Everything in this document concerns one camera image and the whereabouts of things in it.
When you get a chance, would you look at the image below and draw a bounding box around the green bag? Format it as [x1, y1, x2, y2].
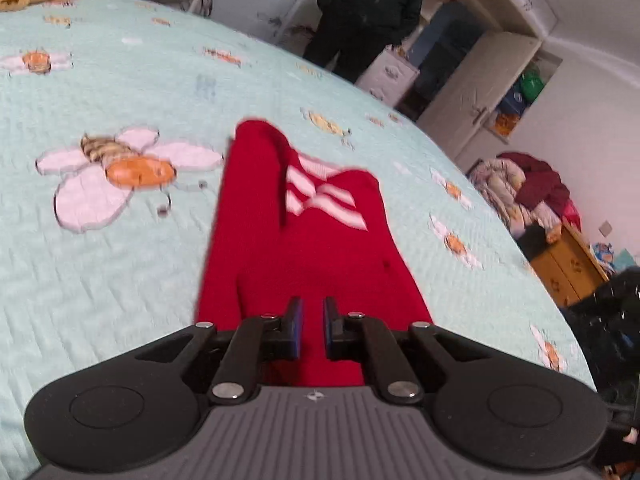
[520, 67, 545, 101]

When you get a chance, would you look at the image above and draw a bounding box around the wooden cabinet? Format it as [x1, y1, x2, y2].
[530, 222, 611, 308]

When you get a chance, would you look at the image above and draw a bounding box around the white drawer cabinet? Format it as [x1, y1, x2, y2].
[355, 47, 421, 106]

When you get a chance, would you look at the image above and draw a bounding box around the white door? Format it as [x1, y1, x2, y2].
[415, 30, 543, 158]

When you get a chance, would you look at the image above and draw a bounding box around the dark red jacket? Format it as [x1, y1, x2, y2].
[497, 152, 571, 221]

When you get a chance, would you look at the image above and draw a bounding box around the light green bee print bedspread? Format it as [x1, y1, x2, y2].
[0, 0, 598, 471]

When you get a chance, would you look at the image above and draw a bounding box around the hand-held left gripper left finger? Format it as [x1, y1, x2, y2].
[125, 296, 305, 406]

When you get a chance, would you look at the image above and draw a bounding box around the red sweater with white stripes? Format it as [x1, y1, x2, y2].
[195, 119, 435, 388]

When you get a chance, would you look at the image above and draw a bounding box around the sliding door wardrobe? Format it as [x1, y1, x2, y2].
[117, 0, 351, 56]

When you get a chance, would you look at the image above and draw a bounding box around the blue bag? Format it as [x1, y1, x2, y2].
[500, 87, 526, 116]

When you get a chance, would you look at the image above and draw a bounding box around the pink cloth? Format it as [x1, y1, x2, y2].
[562, 200, 583, 231]

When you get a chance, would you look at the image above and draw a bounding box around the pile of floral quilts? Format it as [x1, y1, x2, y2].
[467, 157, 563, 243]

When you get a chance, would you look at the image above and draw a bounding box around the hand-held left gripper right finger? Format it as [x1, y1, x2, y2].
[322, 296, 501, 404]

